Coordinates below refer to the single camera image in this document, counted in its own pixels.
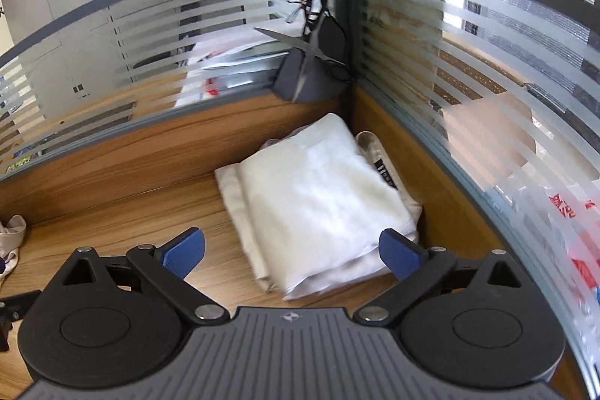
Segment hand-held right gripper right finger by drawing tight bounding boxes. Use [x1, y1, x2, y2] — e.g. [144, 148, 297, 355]
[352, 229, 523, 327]

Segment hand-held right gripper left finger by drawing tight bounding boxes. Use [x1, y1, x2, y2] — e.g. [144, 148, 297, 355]
[61, 228, 231, 327]

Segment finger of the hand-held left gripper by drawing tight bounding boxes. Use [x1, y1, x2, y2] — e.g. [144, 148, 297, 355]
[0, 290, 44, 351]

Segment white satin button shirt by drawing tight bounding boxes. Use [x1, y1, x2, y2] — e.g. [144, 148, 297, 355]
[237, 113, 420, 301]

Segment crumpled beige garment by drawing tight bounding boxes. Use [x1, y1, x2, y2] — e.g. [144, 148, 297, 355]
[0, 215, 28, 285]

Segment folded beige garment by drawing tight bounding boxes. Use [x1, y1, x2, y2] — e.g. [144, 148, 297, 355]
[214, 129, 423, 294]

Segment brown cardboard box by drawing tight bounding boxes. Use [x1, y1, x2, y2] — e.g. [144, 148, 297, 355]
[441, 93, 540, 176]

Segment red printed plastic bag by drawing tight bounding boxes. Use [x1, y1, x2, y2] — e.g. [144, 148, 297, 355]
[487, 175, 600, 302]

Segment white red printed papers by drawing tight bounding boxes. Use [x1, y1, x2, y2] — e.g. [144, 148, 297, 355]
[175, 38, 284, 110]

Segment black partition post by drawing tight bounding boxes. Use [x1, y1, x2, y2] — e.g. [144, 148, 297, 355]
[332, 0, 358, 97]

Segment black looped cord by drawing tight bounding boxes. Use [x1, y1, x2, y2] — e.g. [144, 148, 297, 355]
[286, 0, 331, 23]

